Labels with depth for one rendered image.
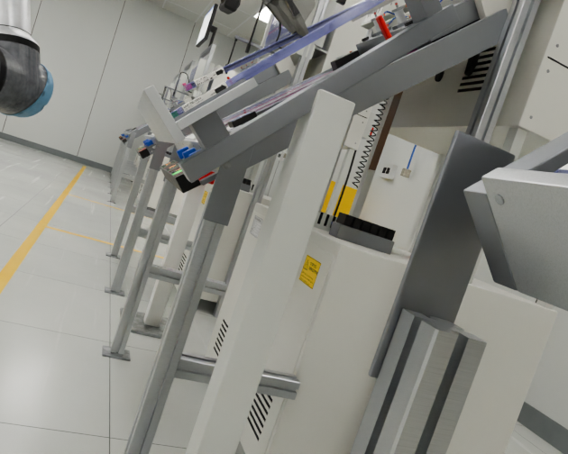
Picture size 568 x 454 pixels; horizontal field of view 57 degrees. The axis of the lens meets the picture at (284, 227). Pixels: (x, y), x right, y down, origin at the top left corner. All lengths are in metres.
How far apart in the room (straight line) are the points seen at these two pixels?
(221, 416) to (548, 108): 1.00
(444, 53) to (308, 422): 0.85
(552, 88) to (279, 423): 0.98
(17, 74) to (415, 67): 0.77
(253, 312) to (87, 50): 9.24
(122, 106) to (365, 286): 8.85
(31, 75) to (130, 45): 8.81
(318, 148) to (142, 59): 9.18
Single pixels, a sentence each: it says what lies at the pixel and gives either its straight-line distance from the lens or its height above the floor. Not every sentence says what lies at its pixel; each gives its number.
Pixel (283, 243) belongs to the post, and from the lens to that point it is 0.77.
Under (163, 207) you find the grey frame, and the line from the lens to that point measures 1.73.
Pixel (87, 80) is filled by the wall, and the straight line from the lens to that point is 9.85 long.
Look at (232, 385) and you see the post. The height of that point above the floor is 0.39.
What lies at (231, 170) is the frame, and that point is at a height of 0.69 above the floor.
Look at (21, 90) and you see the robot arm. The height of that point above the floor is 0.71.
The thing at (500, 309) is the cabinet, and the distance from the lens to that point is 1.40.
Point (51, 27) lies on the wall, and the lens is 9.98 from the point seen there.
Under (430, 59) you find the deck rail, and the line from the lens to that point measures 1.20.
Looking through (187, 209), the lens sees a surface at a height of 0.50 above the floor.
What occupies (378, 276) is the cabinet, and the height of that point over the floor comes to 0.57.
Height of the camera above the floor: 0.69
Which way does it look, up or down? 4 degrees down
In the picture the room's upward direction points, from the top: 19 degrees clockwise
